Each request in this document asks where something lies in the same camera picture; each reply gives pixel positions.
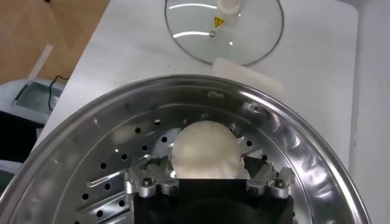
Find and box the white steamed baozi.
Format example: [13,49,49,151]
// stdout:
[171,120,250,180]

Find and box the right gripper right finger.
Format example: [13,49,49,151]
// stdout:
[243,156,296,199]

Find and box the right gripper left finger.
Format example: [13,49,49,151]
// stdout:
[124,156,180,198]

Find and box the stainless steel steamer basket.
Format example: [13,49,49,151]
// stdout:
[0,57,372,224]

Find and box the dark robot torso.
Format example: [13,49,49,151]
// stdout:
[0,111,46,195]

